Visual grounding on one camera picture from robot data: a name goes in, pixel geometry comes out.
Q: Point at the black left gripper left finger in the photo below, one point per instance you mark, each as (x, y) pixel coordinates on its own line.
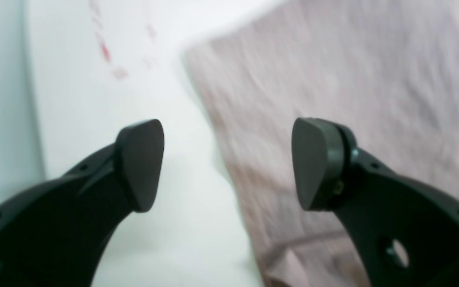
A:
(55, 233)

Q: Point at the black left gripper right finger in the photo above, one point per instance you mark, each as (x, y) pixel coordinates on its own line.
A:
(406, 232)

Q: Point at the mauve T-shirt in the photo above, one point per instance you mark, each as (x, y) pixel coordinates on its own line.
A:
(386, 69)

